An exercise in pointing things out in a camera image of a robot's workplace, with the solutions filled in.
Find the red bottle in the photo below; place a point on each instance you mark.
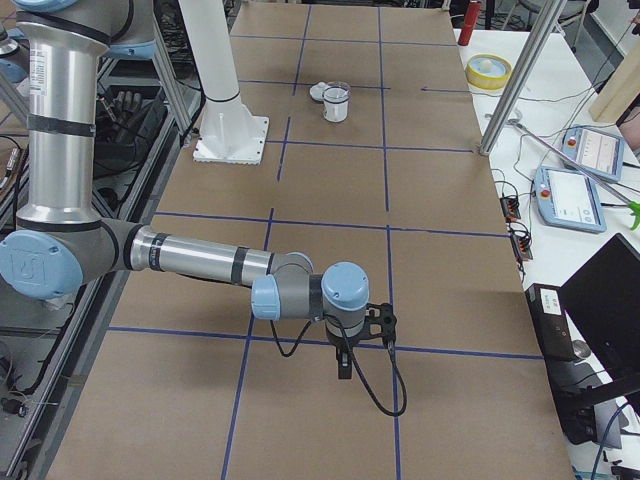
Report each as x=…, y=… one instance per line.
x=469, y=22

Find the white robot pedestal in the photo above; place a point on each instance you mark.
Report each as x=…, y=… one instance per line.
x=228, y=131

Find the orange terminal block far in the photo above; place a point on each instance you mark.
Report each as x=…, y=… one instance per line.
x=510, y=203

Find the black box with label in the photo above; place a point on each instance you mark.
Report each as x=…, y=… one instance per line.
x=551, y=326

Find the black laptop monitor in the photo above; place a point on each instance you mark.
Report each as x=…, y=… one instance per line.
x=602, y=300

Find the yellow tape roll with bowl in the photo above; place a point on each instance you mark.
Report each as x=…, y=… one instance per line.
x=488, y=71

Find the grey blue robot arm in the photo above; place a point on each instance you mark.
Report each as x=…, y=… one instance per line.
x=62, y=243

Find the clear plastic funnel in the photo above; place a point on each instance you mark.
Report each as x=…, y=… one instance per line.
x=336, y=92

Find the near teach pendant tablet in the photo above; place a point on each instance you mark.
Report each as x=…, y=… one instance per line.
x=568, y=199

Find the white enamel mug blue rim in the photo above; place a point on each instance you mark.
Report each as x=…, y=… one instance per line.
x=335, y=113

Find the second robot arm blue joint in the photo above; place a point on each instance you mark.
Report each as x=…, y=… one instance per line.
x=132, y=51

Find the orange terminal block near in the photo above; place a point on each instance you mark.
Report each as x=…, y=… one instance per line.
x=521, y=240

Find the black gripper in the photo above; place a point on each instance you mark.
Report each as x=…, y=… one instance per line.
x=342, y=346

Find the orange terminal block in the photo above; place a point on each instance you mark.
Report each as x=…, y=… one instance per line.
x=510, y=203
x=521, y=240

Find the far teach pendant tablet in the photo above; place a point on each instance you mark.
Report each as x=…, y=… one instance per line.
x=598, y=151

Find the aluminium frame post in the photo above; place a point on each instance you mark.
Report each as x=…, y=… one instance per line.
x=533, y=47

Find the teach pendant tablet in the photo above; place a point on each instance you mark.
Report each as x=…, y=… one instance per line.
x=598, y=151
x=568, y=199

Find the wooden board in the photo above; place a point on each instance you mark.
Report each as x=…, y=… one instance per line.
x=620, y=91

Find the white mug lid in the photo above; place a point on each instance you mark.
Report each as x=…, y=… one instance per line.
x=316, y=91

